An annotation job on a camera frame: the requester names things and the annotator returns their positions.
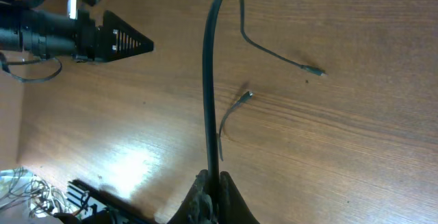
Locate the black usb cable long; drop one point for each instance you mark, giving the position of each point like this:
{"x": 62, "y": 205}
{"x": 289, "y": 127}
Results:
{"x": 213, "y": 150}

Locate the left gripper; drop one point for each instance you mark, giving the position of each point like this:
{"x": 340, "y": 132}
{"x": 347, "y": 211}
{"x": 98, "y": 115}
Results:
{"x": 114, "y": 40}

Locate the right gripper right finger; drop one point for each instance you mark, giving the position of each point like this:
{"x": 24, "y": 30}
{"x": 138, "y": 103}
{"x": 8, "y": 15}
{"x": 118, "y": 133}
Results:
{"x": 232, "y": 206}

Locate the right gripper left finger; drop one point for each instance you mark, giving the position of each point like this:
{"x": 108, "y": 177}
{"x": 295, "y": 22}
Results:
{"x": 196, "y": 207}

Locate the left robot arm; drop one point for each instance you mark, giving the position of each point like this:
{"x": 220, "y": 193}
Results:
{"x": 47, "y": 35}

